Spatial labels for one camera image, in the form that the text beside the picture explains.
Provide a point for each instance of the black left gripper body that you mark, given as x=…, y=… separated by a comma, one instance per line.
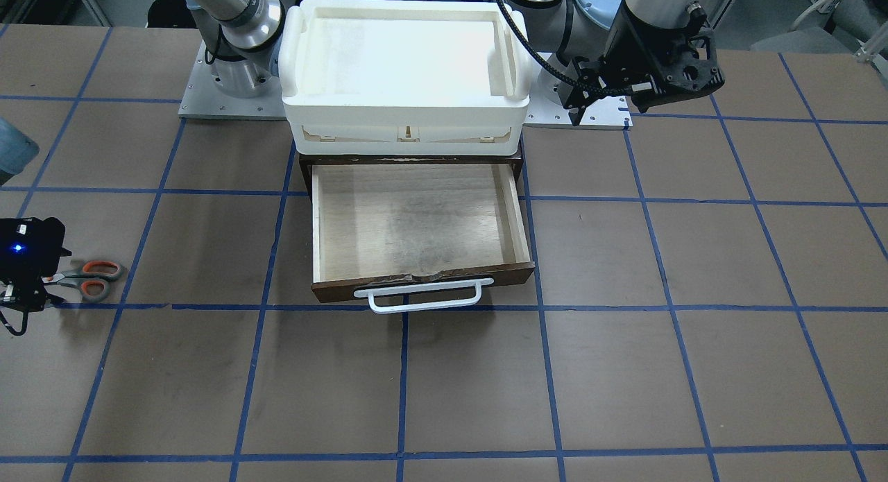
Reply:
x=622, y=52

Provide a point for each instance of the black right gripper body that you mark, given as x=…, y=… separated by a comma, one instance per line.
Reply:
x=29, y=250

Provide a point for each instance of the orange grey scissors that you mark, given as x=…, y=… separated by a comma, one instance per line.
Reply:
x=91, y=279

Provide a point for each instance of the wooden drawer with white handle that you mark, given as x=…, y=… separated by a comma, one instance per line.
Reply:
x=386, y=229

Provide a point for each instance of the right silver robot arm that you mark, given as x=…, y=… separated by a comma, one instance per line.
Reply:
x=234, y=31

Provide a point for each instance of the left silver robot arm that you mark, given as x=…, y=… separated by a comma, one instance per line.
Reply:
x=555, y=31

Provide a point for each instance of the white plastic storage box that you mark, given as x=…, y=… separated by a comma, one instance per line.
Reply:
x=404, y=78

